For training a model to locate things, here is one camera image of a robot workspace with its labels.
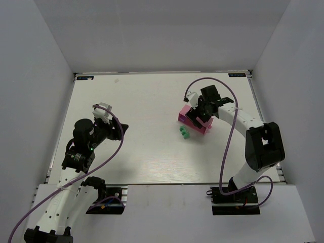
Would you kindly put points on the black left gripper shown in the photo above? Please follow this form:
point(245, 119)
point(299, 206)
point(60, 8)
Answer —
point(113, 130)

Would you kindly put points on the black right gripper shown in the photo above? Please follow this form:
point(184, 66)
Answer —
point(198, 114)

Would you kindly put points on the green hospital arch block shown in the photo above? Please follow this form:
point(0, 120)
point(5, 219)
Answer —
point(184, 132)

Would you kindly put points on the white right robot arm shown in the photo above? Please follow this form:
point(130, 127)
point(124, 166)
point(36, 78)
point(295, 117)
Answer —
point(263, 143)

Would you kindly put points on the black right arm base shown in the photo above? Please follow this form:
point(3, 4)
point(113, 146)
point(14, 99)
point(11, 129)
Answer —
point(242, 203)

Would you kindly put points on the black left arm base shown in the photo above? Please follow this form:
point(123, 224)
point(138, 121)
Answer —
point(113, 204)

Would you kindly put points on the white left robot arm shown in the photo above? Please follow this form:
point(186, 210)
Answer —
point(76, 189)

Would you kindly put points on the right corner label sticker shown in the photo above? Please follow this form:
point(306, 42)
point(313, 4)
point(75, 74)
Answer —
point(237, 75)

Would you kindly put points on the corner label sticker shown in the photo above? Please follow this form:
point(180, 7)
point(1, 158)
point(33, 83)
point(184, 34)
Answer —
point(237, 75)
point(85, 77)

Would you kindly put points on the left corner label sticker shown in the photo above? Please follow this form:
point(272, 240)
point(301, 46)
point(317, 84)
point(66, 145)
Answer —
point(85, 77)

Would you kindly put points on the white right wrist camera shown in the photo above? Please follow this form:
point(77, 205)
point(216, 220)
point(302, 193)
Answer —
point(192, 98)

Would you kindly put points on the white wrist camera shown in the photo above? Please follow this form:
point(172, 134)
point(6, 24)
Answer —
point(192, 98)
point(100, 112)

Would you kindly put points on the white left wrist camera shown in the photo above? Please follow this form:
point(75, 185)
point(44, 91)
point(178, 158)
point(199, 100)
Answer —
point(100, 112)

